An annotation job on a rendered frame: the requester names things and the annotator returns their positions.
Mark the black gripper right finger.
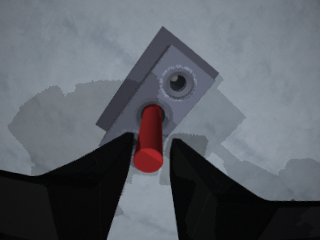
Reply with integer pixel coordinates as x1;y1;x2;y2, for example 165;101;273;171
169;139;320;240

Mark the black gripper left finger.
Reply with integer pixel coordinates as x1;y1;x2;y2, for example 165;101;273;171
0;132;133;240

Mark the red peg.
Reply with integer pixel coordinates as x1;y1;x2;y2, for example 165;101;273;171
133;104;163;172

